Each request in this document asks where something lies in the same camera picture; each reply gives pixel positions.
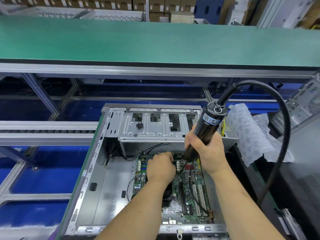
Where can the person's left hand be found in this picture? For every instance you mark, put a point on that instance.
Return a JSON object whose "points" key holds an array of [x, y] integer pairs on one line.
{"points": [[161, 168]]}

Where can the person's right hand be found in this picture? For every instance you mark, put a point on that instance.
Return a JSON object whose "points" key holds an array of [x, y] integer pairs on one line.
{"points": [[210, 150]]}

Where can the green RAM stick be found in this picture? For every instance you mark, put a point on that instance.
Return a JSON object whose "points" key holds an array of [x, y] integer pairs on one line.
{"points": [[142, 170]]}

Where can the black electric screwdriver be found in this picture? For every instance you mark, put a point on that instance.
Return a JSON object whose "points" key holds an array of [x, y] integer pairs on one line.
{"points": [[206, 128]]}

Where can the grey power supply unit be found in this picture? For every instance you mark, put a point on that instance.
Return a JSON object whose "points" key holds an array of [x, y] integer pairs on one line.
{"points": [[230, 127]]}

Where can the green motherboard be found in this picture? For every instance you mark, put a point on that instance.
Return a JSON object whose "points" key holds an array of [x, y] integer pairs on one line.
{"points": [[187, 197]]}

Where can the black and silver computer case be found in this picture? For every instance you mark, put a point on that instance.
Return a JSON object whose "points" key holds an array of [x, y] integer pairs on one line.
{"points": [[100, 192]]}

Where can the person's left forearm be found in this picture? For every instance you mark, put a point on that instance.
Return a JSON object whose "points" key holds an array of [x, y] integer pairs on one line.
{"points": [[130, 215]]}

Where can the person's right forearm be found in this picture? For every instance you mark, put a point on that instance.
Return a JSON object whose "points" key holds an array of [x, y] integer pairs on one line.
{"points": [[245, 210]]}

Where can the dark grey case side panel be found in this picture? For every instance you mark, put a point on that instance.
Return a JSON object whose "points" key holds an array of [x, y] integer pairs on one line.
{"points": [[305, 162]]}

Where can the grey computer tower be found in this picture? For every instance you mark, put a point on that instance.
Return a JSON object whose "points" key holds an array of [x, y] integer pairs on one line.
{"points": [[302, 102]]}

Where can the white bubble wrap bag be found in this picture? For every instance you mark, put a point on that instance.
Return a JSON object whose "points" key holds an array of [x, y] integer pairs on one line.
{"points": [[255, 132]]}

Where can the silver hard drive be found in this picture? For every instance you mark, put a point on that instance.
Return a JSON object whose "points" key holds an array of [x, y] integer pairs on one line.
{"points": [[291, 223]]}

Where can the green conveyor belt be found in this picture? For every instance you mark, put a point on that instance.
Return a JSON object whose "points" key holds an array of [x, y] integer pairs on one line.
{"points": [[150, 40]]}

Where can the stack of cardboard boxes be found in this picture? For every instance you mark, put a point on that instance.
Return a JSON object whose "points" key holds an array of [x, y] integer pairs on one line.
{"points": [[100, 2]]}

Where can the aluminium roller conveyor rail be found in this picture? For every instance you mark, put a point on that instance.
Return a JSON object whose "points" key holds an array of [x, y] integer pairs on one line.
{"points": [[45, 132]]}

